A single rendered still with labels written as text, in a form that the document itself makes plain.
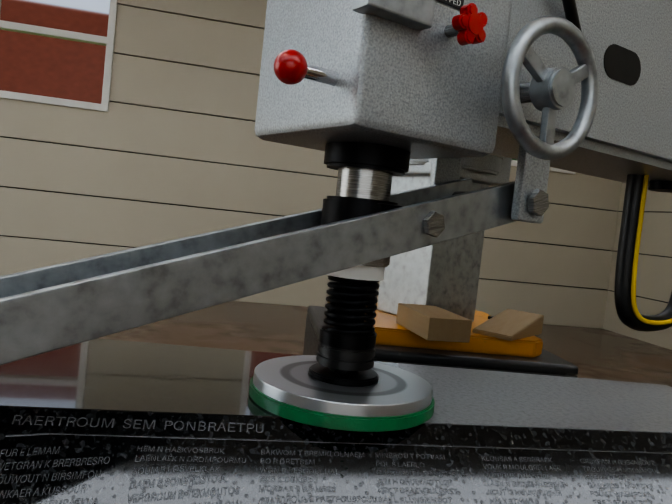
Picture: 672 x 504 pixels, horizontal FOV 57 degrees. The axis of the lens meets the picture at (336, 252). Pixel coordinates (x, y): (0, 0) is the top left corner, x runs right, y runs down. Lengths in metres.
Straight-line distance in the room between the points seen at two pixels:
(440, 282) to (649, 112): 0.77
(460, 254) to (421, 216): 0.93
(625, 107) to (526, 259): 6.96
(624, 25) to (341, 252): 0.50
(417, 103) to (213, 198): 6.25
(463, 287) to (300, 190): 5.36
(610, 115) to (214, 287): 0.57
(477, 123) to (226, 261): 0.31
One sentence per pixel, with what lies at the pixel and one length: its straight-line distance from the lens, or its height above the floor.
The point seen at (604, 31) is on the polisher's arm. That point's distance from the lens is 0.90.
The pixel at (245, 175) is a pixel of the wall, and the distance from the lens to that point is 6.86.
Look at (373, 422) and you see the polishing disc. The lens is 0.65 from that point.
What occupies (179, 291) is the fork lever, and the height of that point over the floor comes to 0.94.
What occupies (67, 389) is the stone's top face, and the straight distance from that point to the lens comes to 0.74.
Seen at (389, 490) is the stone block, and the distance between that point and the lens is 0.67.
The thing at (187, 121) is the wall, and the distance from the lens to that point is 6.90.
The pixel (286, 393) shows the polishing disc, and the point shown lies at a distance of 0.66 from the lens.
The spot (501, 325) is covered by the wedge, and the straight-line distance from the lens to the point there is 1.56.
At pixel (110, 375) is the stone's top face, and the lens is 0.79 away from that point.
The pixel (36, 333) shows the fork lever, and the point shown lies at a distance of 0.54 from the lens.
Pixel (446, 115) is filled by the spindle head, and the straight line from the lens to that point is 0.66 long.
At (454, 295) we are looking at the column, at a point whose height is 0.85.
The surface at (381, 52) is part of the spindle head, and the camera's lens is 0.61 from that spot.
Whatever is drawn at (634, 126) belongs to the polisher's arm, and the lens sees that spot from 0.95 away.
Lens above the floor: 1.02
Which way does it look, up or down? 3 degrees down
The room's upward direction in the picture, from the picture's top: 6 degrees clockwise
